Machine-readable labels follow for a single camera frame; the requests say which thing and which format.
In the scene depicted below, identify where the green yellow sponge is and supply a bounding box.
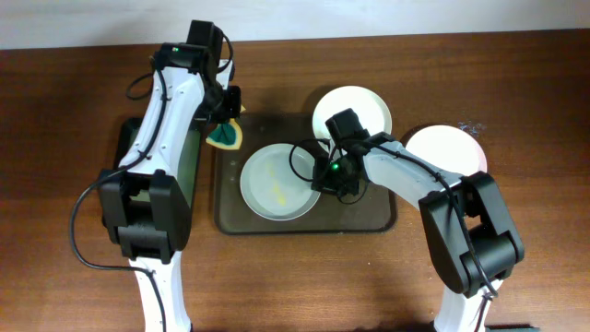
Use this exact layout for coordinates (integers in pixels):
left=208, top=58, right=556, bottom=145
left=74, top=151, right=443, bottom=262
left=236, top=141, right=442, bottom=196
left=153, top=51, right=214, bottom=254
left=205, top=105, right=244, bottom=150

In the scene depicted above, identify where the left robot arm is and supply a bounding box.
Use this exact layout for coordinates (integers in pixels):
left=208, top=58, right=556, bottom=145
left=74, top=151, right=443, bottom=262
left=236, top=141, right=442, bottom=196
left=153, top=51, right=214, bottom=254
left=98, top=20, right=242, bottom=331

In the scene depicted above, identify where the white plate yellow stain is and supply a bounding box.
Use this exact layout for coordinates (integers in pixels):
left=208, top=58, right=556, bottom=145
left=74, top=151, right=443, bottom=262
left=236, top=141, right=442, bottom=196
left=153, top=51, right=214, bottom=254
left=406, top=124, right=488, bottom=175

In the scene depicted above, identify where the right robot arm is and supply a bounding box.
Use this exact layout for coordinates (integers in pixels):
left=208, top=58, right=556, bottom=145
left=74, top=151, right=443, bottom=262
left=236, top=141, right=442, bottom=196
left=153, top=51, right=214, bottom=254
left=312, top=109, right=525, bottom=331

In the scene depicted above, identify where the grey plate yellow stain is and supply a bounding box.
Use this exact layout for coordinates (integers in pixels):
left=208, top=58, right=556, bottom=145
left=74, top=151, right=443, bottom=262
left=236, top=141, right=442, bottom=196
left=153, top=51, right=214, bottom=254
left=240, top=143, right=320, bottom=221

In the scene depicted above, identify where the black water tray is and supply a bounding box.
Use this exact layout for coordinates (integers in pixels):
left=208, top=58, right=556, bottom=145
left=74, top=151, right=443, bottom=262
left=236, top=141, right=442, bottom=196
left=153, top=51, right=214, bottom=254
left=112, top=117, right=201, bottom=208

